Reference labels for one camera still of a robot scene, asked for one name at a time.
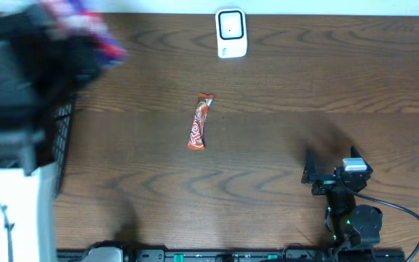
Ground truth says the orange chocolate bar wrapper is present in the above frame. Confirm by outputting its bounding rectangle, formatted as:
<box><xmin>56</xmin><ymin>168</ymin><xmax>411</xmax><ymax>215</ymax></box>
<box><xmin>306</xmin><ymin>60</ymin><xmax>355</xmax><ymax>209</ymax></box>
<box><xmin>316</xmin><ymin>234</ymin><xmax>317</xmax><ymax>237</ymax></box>
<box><xmin>188</xmin><ymin>93</ymin><xmax>215</xmax><ymax>150</ymax></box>

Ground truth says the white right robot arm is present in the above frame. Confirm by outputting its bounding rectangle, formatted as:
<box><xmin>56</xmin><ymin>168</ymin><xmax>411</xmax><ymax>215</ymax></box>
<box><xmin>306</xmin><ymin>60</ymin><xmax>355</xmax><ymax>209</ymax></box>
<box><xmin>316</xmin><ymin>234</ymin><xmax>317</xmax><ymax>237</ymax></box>
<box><xmin>301</xmin><ymin>147</ymin><xmax>383</xmax><ymax>261</ymax></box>

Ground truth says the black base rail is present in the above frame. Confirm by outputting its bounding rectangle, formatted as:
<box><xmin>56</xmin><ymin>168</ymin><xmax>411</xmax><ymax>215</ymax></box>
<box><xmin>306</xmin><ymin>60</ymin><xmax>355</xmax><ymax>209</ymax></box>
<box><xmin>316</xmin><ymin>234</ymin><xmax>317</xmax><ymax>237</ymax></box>
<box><xmin>56</xmin><ymin>248</ymin><xmax>407</xmax><ymax>262</ymax></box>

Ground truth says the red purple noodle packet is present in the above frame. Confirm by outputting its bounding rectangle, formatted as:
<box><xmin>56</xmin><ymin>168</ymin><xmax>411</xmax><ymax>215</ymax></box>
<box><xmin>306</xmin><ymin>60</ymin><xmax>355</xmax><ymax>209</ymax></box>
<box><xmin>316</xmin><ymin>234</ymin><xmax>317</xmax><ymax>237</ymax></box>
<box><xmin>39</xmin><ymin>0</ymin><xmax>127</xmax><ymax>67</ymax></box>

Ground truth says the dark grey plastic basket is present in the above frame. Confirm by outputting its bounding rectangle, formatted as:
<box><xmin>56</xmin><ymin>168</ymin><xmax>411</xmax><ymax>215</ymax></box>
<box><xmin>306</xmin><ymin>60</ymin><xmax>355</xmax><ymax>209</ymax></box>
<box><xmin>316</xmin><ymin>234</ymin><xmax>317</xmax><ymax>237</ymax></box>
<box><xmin>47</xmin><ymin>95</ymin><xmax>77</xmax><ymax>199</ymax></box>

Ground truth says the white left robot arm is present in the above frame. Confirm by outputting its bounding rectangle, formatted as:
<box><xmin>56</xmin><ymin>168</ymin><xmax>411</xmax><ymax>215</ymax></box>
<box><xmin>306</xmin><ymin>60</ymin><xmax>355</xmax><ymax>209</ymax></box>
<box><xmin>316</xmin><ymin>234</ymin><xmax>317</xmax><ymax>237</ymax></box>
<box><xmin>0</xmin><ymin>1</ymin><xmax>124</xmax><ymax>261</ymax></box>

